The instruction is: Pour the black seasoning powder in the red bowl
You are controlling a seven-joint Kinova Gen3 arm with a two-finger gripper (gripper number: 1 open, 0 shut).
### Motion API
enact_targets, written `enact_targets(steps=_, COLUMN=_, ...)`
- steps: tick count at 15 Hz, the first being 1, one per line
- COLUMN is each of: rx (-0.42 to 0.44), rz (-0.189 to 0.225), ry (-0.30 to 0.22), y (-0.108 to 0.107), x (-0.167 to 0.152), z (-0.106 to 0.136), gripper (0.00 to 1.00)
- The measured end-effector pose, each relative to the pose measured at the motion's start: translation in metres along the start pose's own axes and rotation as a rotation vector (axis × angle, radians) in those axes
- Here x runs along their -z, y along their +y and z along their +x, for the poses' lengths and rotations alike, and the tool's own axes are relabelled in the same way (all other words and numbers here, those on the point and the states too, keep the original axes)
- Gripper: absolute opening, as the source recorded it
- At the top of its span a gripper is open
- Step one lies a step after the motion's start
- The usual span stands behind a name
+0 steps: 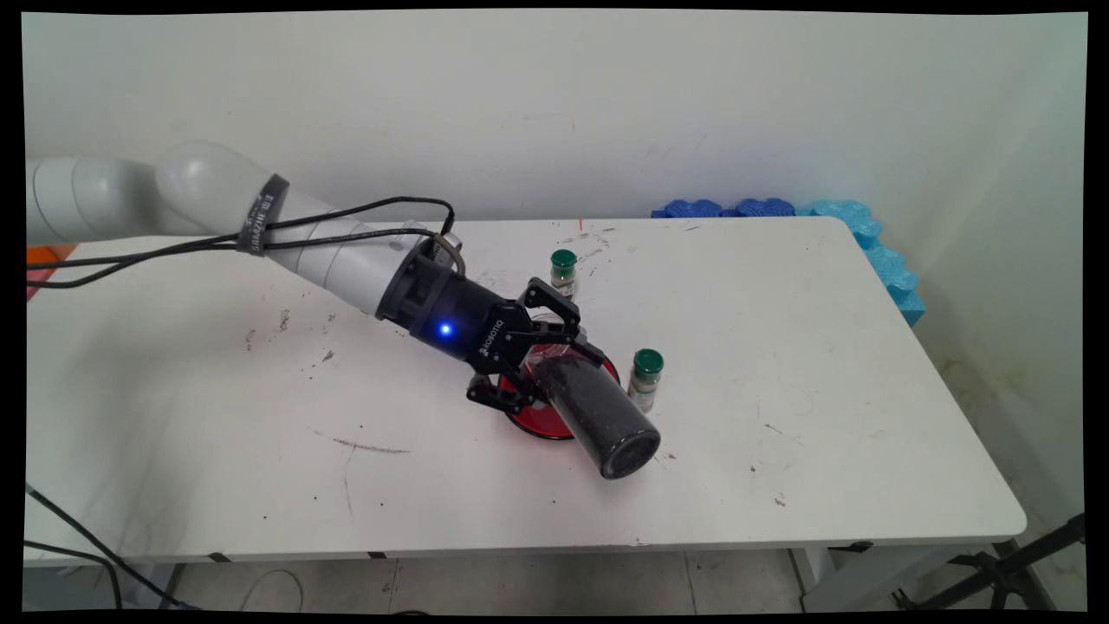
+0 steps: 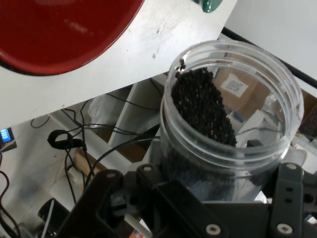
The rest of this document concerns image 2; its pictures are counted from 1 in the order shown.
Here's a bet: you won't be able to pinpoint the blue digital display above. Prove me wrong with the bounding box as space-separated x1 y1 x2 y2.
0 126 18 152

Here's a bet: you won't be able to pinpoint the black seeds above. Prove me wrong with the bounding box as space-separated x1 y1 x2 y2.
170 59 238 148

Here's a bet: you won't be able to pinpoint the black velcro loop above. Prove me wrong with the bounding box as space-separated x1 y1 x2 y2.
47 129 88 151

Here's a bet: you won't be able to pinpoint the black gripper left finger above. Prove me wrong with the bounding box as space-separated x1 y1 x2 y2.
56 140 230 238

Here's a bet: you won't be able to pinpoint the red bowl black rim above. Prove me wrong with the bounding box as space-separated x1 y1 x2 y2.
0 0 146 76

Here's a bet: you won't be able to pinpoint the white panel black edge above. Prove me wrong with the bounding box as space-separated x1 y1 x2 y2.
217 0 317 90

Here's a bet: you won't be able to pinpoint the green cap spice bottle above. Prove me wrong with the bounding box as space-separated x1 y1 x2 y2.
193 0 225 13

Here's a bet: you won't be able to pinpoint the clear plastic jar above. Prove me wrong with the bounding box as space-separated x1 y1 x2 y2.
159 39 305 203

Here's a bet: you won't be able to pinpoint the black cables under table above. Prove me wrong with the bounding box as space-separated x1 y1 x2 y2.
48 74 169 164

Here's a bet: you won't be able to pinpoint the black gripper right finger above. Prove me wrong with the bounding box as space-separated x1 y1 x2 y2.
268 162 317 238

